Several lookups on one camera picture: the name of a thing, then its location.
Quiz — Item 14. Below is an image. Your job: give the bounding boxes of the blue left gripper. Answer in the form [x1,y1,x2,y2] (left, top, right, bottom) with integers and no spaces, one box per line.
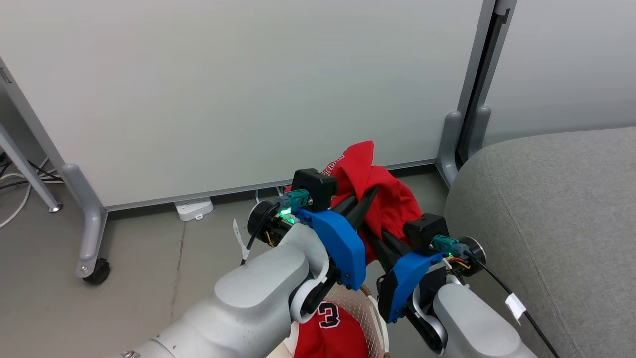
[247,186,379,292]

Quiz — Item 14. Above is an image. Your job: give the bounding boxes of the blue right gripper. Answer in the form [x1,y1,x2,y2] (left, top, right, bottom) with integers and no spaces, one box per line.
[368,230,486,324]

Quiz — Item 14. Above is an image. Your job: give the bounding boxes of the red hooded garment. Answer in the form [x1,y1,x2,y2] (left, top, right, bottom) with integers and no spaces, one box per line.
[284,140,424,264]

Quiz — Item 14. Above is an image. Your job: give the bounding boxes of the cream perforated laundry basket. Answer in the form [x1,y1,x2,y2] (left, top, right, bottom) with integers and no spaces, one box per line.
[266,283,391,358]

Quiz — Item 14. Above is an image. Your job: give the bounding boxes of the red jersey with number three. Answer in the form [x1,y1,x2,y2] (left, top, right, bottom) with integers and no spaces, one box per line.
[293,301,369,358]

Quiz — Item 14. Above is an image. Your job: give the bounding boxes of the large white partition panel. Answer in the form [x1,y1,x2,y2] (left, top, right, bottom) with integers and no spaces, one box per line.
[0,0,500,279]

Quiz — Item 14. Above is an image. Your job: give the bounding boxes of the white power strip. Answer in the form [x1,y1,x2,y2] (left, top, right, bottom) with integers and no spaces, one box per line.
[175,197,214,222]

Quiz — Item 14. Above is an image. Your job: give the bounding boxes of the grey fabric sofa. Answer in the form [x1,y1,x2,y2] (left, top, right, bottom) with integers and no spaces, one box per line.
[442,127,636,358]

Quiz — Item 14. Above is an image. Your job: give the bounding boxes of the narrow white partition panel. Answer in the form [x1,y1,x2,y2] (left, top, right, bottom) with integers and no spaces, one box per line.
[457,0,636,165]

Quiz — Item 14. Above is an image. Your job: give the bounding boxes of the black caster wheel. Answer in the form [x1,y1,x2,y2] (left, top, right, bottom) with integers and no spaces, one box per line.
[83,259,111,285]

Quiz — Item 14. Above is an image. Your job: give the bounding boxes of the teal right cable connector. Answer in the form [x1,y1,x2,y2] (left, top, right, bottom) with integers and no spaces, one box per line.
[432,235,462,255]

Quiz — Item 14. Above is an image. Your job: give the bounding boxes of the teal cable connector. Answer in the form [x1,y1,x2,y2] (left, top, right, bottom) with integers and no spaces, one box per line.
[432,235,462,255]
[284,189,313,210]

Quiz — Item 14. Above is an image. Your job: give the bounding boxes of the teal left cable connector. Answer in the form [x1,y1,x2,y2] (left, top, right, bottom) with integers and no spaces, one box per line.
[284,189,313,210]

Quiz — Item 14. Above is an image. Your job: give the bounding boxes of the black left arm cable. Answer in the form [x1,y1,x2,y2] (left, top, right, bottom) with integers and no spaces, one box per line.
[241,203,281,266]

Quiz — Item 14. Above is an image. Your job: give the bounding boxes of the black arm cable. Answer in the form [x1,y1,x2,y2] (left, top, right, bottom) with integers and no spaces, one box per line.
[241,203,281,266]
[463,249,561,358]

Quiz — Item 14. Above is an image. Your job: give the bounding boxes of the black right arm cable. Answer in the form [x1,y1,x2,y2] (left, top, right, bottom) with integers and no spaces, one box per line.
[463,249,561,358]

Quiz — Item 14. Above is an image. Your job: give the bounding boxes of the white left cable tag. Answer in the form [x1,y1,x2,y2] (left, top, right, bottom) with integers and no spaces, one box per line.
[233,219,249,260]

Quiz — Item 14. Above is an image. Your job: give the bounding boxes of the white cable tag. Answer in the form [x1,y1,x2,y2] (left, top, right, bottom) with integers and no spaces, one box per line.
[233,219,249,260]
[506,293,526,321]

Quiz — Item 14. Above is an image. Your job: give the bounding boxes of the white right cable tag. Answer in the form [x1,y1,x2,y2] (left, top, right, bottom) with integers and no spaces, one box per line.
[506,293,526,321]

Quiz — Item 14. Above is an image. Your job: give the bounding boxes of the black floor cables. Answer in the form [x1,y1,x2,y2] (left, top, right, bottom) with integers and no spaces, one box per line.
[0,154,63,190]

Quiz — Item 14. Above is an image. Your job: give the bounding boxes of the white floor cable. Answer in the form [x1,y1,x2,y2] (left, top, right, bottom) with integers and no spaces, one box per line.
[0,157,64,229]

